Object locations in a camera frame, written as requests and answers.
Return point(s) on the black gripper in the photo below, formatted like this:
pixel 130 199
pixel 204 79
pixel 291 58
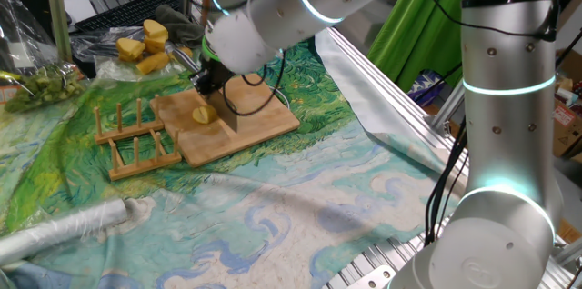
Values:
pixel 216 73

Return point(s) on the steel cleaver knife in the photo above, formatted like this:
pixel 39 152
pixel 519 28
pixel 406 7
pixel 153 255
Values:
pixel 227 112

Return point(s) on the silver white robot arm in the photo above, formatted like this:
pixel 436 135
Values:
pixel 504 143

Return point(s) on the cut potato slice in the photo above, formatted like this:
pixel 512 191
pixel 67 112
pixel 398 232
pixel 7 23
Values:
pixel 210 114

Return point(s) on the half potato with skin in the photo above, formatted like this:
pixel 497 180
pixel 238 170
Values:
pixel 198 115

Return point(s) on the yellow potato chunk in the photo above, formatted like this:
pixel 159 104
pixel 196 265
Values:
pixel 155 29
pixel 152 62
pixel 185 51
pixel 129 48
pixel 154 46

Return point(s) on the bamboo cutting board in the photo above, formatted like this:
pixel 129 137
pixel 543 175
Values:
pixel 254 130

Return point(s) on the grey green rag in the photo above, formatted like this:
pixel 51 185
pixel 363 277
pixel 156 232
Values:
pixel 179 23

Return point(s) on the wooden peg dish rack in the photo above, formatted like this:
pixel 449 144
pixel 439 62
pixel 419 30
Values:
pixel 136 162

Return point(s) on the black computer keyboard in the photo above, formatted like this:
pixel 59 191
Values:
pixel 132 9

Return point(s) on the painted landscape tablecloth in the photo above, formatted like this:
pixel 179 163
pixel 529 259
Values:
pixel 295 216

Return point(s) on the bag of chopped green vegetables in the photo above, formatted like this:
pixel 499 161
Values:
pixel 41 89

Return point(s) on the clear plastic wrap roll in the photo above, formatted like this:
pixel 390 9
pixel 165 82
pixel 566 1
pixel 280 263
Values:
pixel 68 227

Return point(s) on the blue patterned bag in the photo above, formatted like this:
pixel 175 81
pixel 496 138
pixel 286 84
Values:
pixel 427 86

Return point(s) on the open brown cardboard box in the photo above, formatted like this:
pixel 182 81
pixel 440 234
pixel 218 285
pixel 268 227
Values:
pixel 566 130

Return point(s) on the black tripod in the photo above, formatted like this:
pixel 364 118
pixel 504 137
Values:
pixel 570 48

